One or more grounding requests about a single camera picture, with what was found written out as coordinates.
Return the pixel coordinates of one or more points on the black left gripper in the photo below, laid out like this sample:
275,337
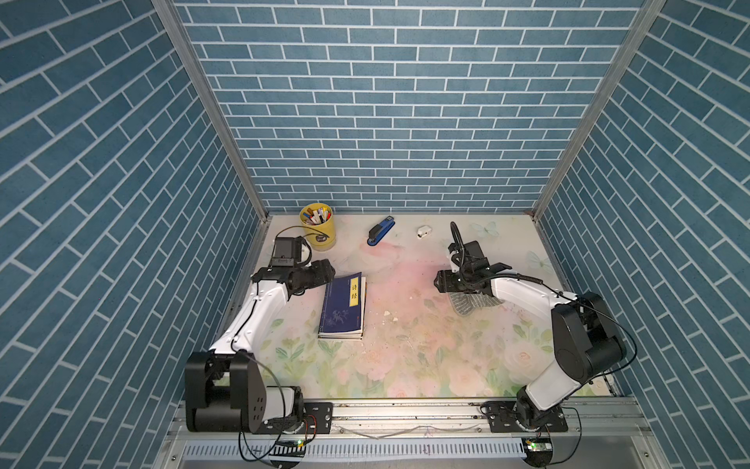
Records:
321,271

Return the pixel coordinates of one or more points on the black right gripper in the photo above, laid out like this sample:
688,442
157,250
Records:
444,281

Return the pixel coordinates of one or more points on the grey wiping cloth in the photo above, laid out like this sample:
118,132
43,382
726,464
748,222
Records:
465,304

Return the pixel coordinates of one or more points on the blue book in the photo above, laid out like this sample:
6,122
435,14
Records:
343,309

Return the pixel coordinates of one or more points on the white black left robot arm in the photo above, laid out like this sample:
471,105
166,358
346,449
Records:
224,387

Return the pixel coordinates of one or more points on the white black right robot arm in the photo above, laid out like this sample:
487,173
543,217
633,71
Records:
587,341

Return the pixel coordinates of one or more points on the yellow pen cup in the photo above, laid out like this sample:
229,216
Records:
319,226

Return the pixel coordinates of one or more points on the small white stapler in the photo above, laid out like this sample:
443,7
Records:
424,231

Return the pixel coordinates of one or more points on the blue black stapler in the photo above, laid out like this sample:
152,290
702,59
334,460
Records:
379,231

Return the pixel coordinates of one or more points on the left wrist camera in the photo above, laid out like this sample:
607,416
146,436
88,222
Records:
290,252

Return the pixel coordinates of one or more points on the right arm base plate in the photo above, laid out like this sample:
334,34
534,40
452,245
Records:
508,416

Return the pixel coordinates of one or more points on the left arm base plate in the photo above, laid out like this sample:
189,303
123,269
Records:
304,417

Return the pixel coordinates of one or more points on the aluminium corner post left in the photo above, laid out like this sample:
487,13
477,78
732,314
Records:
177,33

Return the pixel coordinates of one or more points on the aluminium corner post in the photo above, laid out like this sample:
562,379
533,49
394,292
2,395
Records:
177,33
636,34

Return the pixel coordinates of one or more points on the white cable duct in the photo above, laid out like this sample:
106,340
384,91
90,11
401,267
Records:
361,450

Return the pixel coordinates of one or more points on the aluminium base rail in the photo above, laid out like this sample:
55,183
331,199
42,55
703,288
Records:
480,417

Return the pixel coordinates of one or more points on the aluminium corner post right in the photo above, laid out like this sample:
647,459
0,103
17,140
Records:
636,34

